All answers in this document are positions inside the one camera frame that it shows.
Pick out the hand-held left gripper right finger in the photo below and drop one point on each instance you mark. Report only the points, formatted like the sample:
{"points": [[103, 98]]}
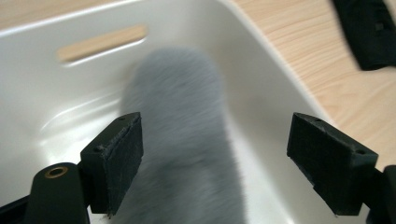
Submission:
{"points": [[333, 165]]}

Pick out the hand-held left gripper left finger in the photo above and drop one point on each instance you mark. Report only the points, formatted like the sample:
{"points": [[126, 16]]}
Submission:
{"points": [[115, 165]]}

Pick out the grey fluffy cloth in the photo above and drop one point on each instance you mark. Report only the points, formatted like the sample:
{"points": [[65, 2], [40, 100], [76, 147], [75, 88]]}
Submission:
{"points": [[180, 124]]}

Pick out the white plastic basket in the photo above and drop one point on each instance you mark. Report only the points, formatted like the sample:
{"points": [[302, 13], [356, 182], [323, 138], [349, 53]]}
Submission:
{"points": [[46, 102]]}

